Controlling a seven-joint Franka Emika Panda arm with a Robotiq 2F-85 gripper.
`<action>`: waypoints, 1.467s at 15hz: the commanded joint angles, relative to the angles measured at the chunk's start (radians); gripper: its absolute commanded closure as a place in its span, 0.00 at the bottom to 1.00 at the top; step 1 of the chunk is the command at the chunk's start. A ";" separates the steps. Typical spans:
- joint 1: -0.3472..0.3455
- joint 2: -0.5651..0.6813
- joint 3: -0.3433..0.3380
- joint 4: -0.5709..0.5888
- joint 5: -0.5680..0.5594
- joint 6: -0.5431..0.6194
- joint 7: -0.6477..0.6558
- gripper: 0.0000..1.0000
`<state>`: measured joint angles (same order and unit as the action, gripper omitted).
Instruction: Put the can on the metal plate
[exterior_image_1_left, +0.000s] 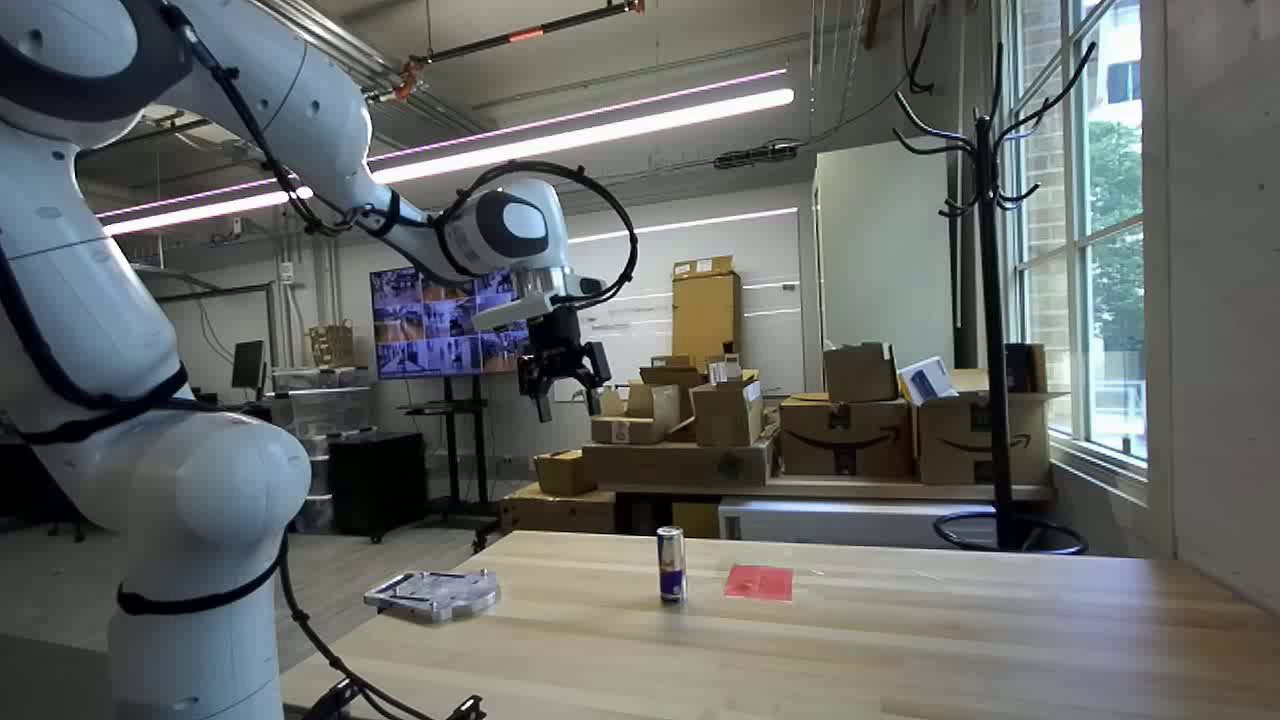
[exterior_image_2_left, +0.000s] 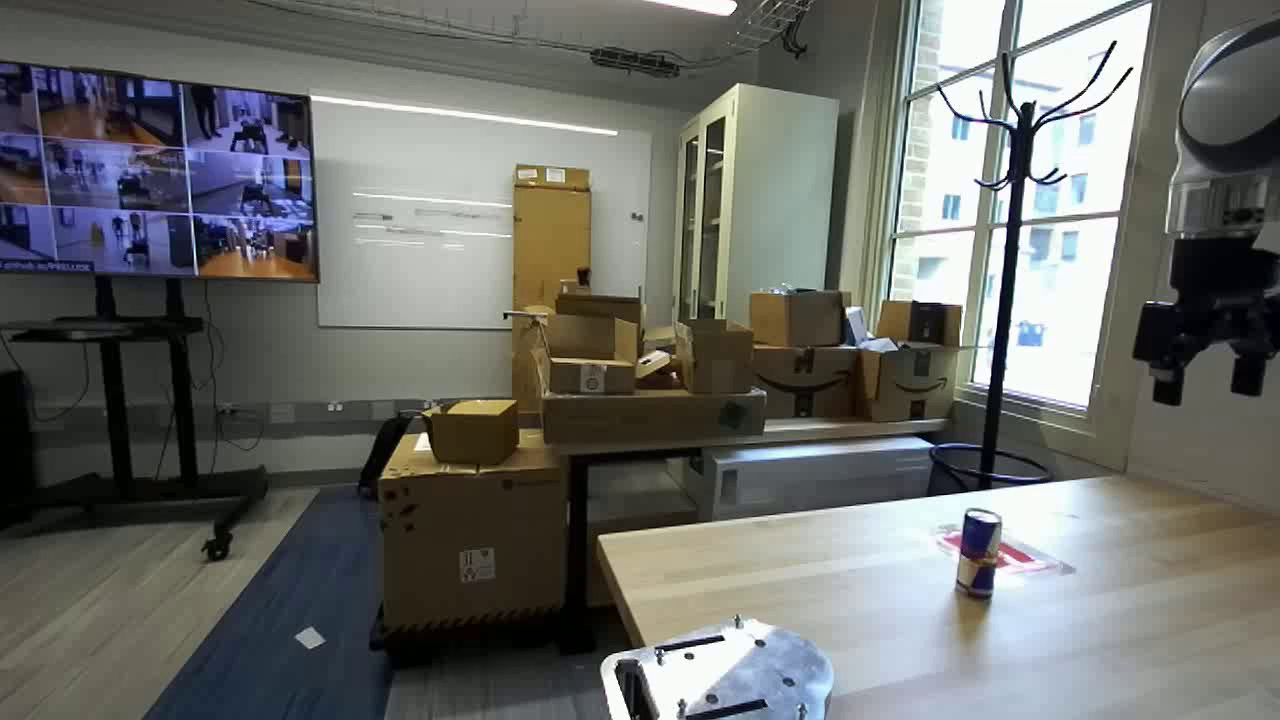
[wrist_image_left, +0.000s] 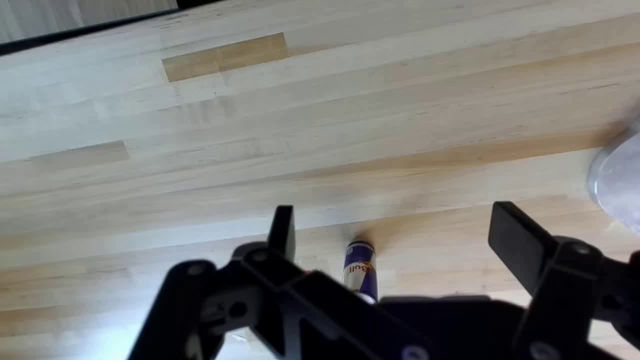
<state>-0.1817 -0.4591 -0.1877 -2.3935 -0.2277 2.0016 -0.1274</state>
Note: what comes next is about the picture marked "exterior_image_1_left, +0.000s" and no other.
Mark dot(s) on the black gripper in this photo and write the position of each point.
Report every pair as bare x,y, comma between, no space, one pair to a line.
561,342

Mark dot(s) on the silver blue drink can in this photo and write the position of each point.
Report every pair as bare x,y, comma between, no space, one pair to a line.
668,567

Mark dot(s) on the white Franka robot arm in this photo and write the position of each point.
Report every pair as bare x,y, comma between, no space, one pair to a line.
202,494

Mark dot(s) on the low cardboard box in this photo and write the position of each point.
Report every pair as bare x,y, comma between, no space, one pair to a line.
624,431

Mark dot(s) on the open cardboard box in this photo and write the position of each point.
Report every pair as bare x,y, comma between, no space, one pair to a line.
654,403

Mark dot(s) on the cardboard box with flaps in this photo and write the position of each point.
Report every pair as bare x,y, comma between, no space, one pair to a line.
668,373

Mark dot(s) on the flat wide cardboard box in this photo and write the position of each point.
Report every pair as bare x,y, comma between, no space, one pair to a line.
561,509

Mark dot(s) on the long flat cardboard box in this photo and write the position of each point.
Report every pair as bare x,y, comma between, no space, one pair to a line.
683,466

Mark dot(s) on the tall upright cardboard box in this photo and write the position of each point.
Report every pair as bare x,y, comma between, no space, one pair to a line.
706,314

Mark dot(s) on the medium cardboard box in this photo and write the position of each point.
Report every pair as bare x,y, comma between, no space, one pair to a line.
725,416

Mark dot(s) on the black cabinet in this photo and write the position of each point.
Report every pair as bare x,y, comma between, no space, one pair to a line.
379,482

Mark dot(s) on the cardboard box on shelf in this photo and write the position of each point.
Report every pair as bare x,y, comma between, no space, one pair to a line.
328,345

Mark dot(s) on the clear plastic packet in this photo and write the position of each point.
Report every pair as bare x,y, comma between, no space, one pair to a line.
433,592

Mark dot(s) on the long ceiling light strip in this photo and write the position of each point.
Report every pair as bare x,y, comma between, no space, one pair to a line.
603,131

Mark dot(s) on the red plastic packet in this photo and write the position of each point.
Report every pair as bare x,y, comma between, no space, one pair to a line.
759,581

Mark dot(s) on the low wooden table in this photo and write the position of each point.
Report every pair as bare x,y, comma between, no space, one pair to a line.
826,491

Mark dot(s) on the cardboard box with smile print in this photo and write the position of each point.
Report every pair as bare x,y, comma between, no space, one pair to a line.
961,441
846,441

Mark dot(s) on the small plain cardboard box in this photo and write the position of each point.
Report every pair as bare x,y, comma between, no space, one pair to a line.
861,373

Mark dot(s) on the white bench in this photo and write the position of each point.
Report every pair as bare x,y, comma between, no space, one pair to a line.
853,520

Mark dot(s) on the small computer monitor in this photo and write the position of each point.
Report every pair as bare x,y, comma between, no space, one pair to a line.
248,366

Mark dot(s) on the black table clamp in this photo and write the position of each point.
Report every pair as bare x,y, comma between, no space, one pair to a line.
465,711

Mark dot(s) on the white partition panel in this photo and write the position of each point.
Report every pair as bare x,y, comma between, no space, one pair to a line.
883,252

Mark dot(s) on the ceiling sprinkler pipe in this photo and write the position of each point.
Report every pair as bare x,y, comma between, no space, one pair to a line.
534,29

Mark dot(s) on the white and blue box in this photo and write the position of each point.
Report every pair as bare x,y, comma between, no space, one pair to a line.
931,382

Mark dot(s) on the black coat rack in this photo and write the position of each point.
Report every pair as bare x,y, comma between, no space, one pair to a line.
992,335

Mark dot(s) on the dark box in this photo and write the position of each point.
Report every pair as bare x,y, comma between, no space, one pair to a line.
1024,371

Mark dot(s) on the large window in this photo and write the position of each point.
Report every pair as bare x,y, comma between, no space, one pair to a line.
1080,227

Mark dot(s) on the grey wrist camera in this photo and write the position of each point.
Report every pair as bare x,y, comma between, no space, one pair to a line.
513,314

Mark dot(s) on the wall TV screen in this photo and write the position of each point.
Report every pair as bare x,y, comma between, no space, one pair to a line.
425,325

